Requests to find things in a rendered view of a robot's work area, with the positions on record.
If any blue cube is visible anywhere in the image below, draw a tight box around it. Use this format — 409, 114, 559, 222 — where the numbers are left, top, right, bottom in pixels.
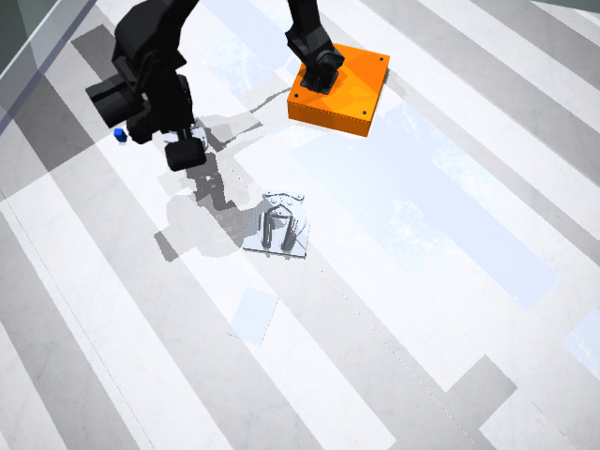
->
113, 128, 128, 142

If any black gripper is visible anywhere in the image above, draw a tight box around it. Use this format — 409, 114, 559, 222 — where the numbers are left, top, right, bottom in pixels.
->
150, 74, 206, 172

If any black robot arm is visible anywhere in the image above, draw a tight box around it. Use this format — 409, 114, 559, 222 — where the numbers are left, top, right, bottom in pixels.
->
85, 0, 345, 144

